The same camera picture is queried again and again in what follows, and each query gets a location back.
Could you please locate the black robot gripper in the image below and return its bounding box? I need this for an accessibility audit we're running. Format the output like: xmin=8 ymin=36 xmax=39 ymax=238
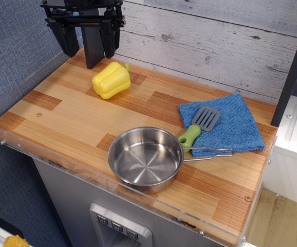
xmin=41 ymin=1 xmax=125 ymax=59

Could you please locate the stainless steel pan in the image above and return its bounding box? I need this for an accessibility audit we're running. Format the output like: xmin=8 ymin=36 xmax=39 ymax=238
xmin=108 ymin=127 xmax=235 ymax=193

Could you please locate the yellow plastic bell pepper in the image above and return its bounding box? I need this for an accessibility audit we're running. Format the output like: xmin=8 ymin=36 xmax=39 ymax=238
xmin=92 ymin=62 xmax=131 ymax=99

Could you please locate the clear acrylic table guard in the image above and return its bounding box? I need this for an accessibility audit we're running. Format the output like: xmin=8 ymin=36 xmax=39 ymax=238
xmin=0 ymin=51 xmax=277 ymax=246

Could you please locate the silver toy fridge cabinet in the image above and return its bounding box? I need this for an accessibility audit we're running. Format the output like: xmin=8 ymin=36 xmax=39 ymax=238
xmin=32 ymin=157 xmax=217 ymax=247

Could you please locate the blue folded cloth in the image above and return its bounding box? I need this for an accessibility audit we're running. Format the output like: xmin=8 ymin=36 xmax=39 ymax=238
xmin=178 ymin=94 xmax=265 ymax=152

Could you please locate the silver dispenser button panel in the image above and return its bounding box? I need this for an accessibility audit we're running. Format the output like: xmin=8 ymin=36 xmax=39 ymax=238
xmin=89 ymin=203 xmax=153 ymax=246

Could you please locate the yellow object at corner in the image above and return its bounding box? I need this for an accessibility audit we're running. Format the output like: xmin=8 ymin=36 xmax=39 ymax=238
xmin=3 ymin=235 xmax=30 ymax=247

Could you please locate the dark grey vertical post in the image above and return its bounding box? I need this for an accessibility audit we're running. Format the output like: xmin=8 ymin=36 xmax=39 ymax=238
xmin=81 ymin=27 xmax=105 ymax=69

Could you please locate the grey spatula with green handle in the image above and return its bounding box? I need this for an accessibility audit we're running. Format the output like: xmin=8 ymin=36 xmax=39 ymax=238
xmin=178 ymin=106 xmax=221 ymax=148

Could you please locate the dark right frame post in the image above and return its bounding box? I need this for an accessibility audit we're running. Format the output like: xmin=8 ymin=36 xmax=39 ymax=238
xmin=270 ymin=50 xmax=297 ymax=127

